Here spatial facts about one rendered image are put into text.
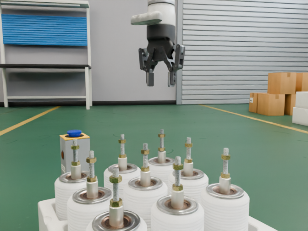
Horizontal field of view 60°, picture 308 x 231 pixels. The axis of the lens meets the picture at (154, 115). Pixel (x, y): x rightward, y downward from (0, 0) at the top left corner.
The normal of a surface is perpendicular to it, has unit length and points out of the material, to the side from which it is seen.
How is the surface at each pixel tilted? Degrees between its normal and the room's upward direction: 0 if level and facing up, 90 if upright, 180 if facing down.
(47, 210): 0
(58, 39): 90
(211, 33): 90
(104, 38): 90
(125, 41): 90
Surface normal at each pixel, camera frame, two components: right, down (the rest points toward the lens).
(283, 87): 0.18, 0.12
